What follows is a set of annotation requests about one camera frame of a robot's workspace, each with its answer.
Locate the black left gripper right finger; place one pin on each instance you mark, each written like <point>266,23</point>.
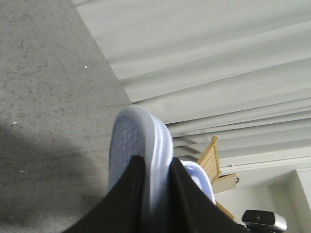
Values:
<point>191,211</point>

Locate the wooden folding rack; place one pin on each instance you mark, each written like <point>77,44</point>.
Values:
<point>209,162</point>

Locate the black silver webcam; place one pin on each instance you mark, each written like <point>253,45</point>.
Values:
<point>259,221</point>

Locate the light blue slipper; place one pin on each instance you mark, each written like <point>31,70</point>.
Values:
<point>138,132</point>
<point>200,178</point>

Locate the pale green curtain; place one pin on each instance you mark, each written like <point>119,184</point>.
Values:
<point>236,69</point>

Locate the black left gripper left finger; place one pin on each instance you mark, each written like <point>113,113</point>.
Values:
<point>119,211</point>

